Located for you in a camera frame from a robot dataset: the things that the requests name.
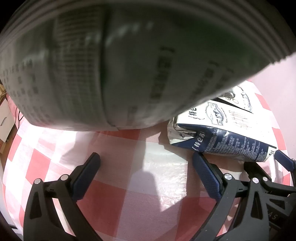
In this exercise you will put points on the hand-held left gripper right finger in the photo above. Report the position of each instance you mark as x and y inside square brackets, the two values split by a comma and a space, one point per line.
[208, 176]

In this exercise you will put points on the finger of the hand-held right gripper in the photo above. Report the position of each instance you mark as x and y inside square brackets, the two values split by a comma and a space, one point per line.
[285, 160]
[254, 169]

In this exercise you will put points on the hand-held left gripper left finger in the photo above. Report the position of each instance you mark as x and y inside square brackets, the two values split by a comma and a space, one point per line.
[81, 178]

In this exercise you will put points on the white navy milk carton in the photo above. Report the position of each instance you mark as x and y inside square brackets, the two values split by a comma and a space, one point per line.
[222, 139]

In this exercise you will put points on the large grey printed snack packet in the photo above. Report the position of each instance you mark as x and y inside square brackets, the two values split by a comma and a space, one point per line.
[115, 69]

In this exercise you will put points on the red white checked tablecloth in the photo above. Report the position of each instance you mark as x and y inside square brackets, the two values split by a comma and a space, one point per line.
[115, 208]

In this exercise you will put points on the white cardboard box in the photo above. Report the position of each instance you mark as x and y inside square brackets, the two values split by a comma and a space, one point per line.
[5, 122]

